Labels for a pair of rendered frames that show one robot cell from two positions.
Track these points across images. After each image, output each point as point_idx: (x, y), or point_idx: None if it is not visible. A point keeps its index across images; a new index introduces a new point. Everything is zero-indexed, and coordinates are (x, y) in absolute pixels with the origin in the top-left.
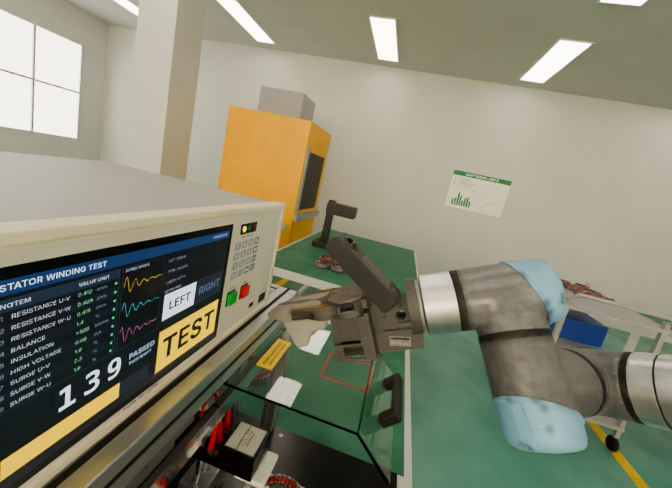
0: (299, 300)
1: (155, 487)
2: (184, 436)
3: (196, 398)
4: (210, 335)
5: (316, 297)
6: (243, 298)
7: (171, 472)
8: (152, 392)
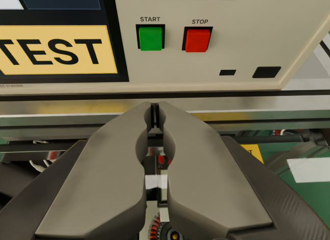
0: (170, 135)
1: (31, 154)
2: (74, 142)
3: (65, 126)
4: (111, 75)
5: (182, 181)
6: (187, 52)
7: (52, 155)
8: (15, 90)
